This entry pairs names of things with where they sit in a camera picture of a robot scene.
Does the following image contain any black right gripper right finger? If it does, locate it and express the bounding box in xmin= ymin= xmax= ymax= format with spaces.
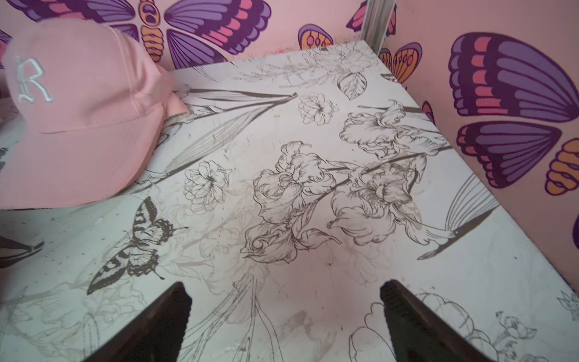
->
xmin=380 ymin=280 xmax=488 ymax=362

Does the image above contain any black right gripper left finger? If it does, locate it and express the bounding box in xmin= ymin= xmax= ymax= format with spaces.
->
xmin=86 ymin=282 xmax=192 ymax=362

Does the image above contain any pink cap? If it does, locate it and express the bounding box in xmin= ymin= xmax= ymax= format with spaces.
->
xmin=1 ymin=18 xmax=187 ymax=210

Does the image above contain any aluminium corner post right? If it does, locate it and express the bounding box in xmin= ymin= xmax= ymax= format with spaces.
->
xmin=361 ymin=0 xmax=397 ymax=54

